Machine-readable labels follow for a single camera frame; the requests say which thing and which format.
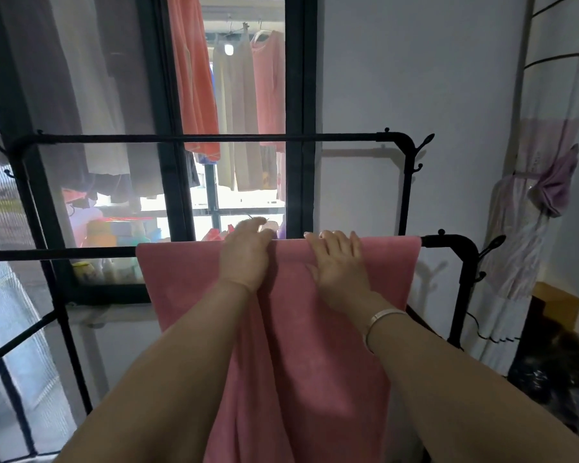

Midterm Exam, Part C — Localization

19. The silver bracelet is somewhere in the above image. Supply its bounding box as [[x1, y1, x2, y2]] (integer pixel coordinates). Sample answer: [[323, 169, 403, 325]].
[[362, 308, 409, 355]]

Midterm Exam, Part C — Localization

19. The white striped curtain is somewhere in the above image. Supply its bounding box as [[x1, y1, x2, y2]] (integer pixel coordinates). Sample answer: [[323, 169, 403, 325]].
[[463, 0, 579, 377]]

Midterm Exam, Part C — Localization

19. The pink curtain tie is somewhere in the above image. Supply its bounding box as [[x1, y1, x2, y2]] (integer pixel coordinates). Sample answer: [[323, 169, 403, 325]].
[[511, 143, 579, 218]]

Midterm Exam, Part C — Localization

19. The person's left hand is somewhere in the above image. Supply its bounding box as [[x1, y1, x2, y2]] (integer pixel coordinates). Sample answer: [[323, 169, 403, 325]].
[[217, 218, 275, 294]]

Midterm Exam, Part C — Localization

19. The person's left forearm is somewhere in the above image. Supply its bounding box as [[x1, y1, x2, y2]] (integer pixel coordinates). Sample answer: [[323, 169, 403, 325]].
[[53, 278, 261, 463]]

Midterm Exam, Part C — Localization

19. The grey hanging garment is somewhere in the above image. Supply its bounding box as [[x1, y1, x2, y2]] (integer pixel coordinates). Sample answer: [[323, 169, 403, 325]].
[[0, 0, 91, 191]]

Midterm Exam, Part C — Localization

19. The pink hanging garment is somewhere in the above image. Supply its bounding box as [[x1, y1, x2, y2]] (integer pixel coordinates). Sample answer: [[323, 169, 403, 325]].
[[250, 30, 287, 202]]

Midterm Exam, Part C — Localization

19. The yellow wooden box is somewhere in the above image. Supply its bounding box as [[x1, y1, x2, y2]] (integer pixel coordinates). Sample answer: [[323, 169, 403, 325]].
[[531, 282, 579, 335]]

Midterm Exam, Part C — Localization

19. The pink towel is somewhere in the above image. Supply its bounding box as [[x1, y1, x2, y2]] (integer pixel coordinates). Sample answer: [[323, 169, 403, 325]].
[[135, 236, 422, 463]]

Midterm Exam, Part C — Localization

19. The black window frame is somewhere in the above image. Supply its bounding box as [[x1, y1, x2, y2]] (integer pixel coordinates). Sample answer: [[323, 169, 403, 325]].
[[0, 0, 319, 305]]

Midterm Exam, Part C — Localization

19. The dark hanging garment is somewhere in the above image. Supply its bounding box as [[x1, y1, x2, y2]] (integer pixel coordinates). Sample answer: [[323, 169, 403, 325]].
[[94, 0, 166, 205]]

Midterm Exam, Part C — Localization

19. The black plastic bag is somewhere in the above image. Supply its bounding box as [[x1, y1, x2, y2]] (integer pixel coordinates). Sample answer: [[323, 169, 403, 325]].
[[507, 328, 579, 446]]

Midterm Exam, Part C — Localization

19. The beige hanging garment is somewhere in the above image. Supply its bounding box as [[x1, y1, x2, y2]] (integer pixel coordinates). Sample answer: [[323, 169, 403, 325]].
[[212, 37, 264, 193]]

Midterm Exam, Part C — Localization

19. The person's right hand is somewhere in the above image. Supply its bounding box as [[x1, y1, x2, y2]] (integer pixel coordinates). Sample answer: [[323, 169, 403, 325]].
[[304, 230, 383, 317]]

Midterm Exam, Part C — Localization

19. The black metal clothes rack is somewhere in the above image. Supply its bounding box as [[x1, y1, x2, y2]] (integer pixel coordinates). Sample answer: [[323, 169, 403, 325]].
[[0, 127, 507, 463]]

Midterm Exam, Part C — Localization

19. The person's right forearm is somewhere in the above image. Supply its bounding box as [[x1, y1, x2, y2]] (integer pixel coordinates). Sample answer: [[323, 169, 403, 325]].
[[340, 294, 579, 463]]

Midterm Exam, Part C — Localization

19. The white hanging garment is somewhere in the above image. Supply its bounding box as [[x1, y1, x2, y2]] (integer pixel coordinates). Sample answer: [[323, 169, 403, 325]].
[[48, 0, 132, 178]]

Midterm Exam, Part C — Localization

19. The orange hanging garment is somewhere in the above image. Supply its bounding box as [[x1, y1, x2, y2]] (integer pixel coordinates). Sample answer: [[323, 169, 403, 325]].
[[167, 0, 222, 158]]

